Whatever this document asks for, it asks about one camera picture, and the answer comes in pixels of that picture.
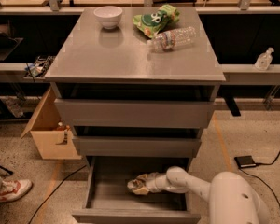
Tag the green chip bag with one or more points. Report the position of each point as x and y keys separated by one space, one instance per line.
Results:
x=151 y=24

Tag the clear plastic water bottle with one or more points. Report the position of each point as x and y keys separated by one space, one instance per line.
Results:
x=171 y=39

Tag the grey bottom drawer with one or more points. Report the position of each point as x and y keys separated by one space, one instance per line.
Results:
x=109 y=201

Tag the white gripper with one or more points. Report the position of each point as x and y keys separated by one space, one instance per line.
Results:
x=148 y=182

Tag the black shoe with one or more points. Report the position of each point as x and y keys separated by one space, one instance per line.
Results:
x=6 y=170

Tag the grey middle drawer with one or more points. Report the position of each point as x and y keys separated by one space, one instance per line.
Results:
x=136 y=146

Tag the white red sneaker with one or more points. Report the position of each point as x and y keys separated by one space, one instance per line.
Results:
x=14 y=189

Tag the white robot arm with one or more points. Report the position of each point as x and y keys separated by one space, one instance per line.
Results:
x=230 y=198

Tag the crushed 7up can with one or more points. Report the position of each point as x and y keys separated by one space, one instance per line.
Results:
x=134 y=184

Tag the black foot pedal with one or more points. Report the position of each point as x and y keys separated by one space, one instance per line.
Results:
x=245 y=162

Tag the cardboard box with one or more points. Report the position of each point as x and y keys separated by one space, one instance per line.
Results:
x=52 y=137

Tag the hand sanitizer pump bottle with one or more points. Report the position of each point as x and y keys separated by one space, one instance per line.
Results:
x=264 y=60

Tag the grey drawer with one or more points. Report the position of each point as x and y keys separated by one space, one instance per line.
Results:
x=136 y=146
x=109 y=201
x=143 y=114

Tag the white bowl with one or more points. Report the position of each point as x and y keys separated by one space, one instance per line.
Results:
x=108 y=16

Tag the grey top drawer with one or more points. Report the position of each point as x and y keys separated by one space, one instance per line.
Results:
x=143 y=114

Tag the grey drawer cabinet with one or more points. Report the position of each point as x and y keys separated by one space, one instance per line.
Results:
x=96 y=64

